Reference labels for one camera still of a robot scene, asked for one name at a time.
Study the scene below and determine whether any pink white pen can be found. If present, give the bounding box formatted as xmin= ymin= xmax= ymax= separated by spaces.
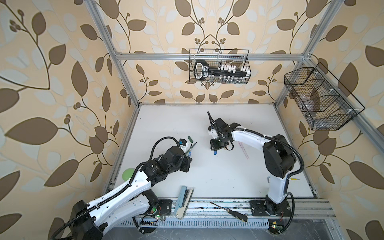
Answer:
xmin=239 ymin=142 xmax=250 ymax=160

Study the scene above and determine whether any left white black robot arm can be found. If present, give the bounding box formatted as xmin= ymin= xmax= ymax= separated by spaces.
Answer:
xmin=49 ymin=137 xmax=192 ymax=240

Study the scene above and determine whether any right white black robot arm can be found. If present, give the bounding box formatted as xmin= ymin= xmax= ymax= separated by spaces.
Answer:
xmin=208 ymin=114 xmax=305 ymax=216

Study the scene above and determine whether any light blue stapler tool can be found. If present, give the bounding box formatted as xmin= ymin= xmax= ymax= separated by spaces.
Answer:
xmin=174 ymin=186 xmax=194 ymax=220

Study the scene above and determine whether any green round button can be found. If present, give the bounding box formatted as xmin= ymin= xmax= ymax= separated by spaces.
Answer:
xmin=122 ymin=168 xmax=135 ymax=182

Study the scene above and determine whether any black socket tool set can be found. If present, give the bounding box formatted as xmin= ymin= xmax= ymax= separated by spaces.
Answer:
xmin=192 ymin=60 xmax=251 ymax=81

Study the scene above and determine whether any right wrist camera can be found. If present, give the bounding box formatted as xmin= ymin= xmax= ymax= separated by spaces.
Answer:
xmin=210 ymin=129 xmax=218 ymax=140

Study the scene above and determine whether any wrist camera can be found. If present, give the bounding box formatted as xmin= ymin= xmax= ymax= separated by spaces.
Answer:
xmin=210 ymin=129 xmax=218 ymax=140
xmin=179 ymin=139 xmax=191 ymax=154

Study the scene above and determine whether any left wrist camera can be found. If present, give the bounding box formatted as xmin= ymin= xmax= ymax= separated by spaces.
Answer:
xmin=179 ymin=139 xmax=191 ymax=154

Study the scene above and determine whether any center black wire basket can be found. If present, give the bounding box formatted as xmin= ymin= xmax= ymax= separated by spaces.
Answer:
xmin=189 ymin=48 xmax=252 ymax=85

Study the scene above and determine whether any black wire basket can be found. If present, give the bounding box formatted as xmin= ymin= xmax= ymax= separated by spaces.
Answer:
xmin=189 ymin=48 xmax=252 ymax=85
xmin=284 ymin=62 xmax=366 ymax=131

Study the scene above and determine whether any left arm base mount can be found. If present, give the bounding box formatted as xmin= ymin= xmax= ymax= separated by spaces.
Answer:
xmin=133 ymin=199 xmax=172 ymax=235

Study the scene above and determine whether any black handled screwdriver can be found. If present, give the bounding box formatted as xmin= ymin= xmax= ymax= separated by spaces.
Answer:
xmin=210 ymin=202 xmax=248 ymax=223

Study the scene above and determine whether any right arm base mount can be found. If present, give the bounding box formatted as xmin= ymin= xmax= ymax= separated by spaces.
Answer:
xmin=250 ymin=197 xmax=296 ymax=235

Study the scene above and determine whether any right black wire basket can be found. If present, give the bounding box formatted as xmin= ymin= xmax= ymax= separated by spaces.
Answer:
xmin=284 ymin=62 xmax=366 ymax=131

